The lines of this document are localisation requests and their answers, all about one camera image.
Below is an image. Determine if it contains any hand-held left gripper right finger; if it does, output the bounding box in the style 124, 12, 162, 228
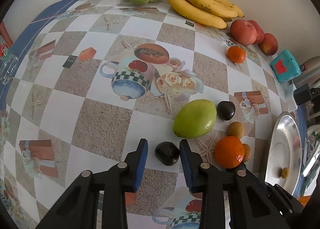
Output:
179, 139, 292, 229

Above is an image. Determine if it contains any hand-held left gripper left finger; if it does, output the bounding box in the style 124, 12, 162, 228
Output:
36, 138, 149, 229

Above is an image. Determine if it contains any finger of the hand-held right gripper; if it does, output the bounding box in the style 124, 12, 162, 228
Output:
265, 183, 304, 229

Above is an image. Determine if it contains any dark purple plum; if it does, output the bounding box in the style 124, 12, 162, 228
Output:
216, 101, 236, 121
154, 141, 181, 166

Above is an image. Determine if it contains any green mango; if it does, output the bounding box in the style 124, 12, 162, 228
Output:
172, 99, 217, 139

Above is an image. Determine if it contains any large orange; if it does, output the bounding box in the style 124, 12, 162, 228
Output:
214, 136, 245, 169

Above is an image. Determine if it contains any round metal plate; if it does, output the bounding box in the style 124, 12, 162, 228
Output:
264, 111, 302, 196

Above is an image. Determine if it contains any small orange item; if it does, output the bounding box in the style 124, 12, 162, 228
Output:
297, 195, 313, 207

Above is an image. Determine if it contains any black charger block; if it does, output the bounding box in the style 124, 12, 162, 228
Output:
293, 83, 320, 106

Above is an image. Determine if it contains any small tangerine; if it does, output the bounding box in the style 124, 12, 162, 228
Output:
227, 46, 246, 64

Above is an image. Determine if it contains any teal plastic box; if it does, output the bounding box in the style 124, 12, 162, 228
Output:
270, 49, 301, 83

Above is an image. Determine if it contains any pale red apple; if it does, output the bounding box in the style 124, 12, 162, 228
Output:
230, 19, 257, 46

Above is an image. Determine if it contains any dark red apple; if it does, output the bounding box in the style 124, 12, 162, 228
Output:
258, 33, 279, 56
247, 20, 265, 44

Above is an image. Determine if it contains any clear box with red label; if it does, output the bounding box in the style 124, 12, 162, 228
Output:
0, 43, 19, 84

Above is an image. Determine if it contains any reddish brown bar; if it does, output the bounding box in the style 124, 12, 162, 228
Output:
0, 21, 13, 46

